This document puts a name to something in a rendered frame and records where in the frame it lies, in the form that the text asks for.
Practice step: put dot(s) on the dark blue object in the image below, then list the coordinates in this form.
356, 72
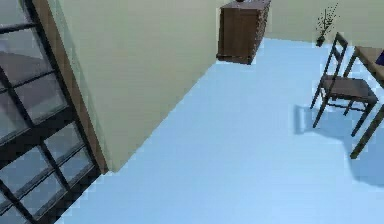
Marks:
380, 58

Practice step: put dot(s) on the black framed glass door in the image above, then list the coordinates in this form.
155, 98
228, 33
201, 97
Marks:
40, 100

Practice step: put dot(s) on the brown wooden table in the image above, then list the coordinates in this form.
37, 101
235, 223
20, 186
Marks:
371, 60

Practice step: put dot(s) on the thin potted house plant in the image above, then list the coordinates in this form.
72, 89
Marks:
322, 31

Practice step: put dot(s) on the dark brown wooden chair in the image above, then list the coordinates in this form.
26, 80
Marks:
348, 88

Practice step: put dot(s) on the brown wooden chest of drawers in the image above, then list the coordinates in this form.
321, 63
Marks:
241, 31

